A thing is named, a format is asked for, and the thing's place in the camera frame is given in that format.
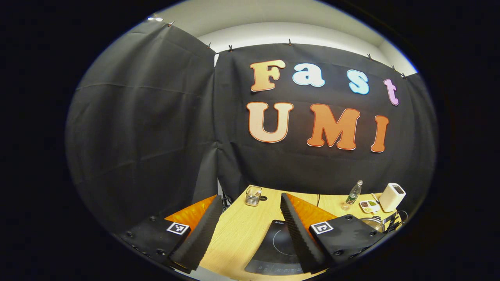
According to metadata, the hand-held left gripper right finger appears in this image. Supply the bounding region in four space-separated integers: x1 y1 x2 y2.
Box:
280 192 385 274

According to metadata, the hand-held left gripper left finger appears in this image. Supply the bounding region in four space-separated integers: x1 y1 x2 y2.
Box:
119 194 223 274

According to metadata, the black induction cooktop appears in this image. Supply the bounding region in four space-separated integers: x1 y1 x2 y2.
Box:
245 219 313 276

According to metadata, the steel pot with soybeans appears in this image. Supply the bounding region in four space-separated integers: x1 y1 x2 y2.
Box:
360 211 407 235

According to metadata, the clear plastic water bottle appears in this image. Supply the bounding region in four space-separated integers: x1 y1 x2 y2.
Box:
343 180 363 210

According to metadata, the white toaster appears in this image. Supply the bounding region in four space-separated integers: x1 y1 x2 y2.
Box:
379 183 406 213

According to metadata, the clear glass in wire holder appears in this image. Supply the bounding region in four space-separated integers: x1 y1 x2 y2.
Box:
245 186 262 206

